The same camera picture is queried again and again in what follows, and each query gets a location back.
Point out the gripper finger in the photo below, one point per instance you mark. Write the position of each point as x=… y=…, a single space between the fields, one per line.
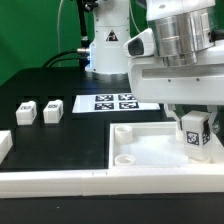
x=178 y=120
x=211 y=124

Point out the white left fence bar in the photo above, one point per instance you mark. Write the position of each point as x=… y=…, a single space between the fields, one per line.
x=5 y=143

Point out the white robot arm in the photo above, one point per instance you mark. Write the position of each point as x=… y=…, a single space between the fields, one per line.
x=178 y=59

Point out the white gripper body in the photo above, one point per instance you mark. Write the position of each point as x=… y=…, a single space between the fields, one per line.
x=151 y=81

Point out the white square tabletop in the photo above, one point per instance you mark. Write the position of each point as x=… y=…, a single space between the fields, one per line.
x=158 y=145

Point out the white fence bar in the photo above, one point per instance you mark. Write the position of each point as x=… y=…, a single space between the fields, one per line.
x=5 y=143
x=117 y=181

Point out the white marker sheet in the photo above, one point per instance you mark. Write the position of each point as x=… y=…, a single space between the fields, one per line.
x=110 y=103

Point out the white front fence bar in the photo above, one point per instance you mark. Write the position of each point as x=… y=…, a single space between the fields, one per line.
x=117 y=181

